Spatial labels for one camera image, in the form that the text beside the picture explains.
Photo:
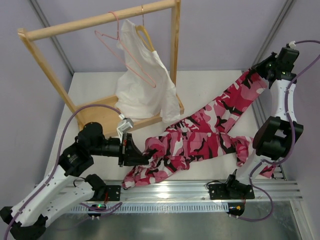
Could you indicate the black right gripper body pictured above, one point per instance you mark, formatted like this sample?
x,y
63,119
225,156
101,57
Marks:
x,y
261,68

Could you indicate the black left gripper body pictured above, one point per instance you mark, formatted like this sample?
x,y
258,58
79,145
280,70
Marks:
x,y
121,153

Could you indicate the pink camouflage trousers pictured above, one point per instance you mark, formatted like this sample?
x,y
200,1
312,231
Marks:
x,y
201,136

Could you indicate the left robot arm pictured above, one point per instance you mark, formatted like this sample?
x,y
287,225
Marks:
x,y
29,219

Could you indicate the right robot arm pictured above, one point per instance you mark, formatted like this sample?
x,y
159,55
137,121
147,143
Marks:
x,y
275,139

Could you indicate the wooden hanger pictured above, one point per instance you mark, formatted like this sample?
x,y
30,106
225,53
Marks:
x,y
143,34

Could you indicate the white t-shirt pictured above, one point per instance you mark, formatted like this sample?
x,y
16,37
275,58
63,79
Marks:
x,y
136,99

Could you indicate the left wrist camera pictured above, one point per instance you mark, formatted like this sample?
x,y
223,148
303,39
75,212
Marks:
x,y
124,126

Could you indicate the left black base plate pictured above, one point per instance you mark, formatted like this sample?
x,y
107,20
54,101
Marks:
x,y
112,193

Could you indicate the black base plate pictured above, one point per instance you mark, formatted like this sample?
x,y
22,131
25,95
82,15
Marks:
x,y
222,191
112,193

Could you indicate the pink wire hanger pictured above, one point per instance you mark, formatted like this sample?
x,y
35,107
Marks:
x,y
144,76

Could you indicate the slotted cable duct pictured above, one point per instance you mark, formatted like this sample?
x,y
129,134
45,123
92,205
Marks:
x,y
172,207

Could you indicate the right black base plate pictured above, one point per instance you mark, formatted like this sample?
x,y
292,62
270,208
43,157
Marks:
x,y
222,191

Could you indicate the aluminium mounting rail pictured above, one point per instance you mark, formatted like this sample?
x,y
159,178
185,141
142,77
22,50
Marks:
x,y
195,191

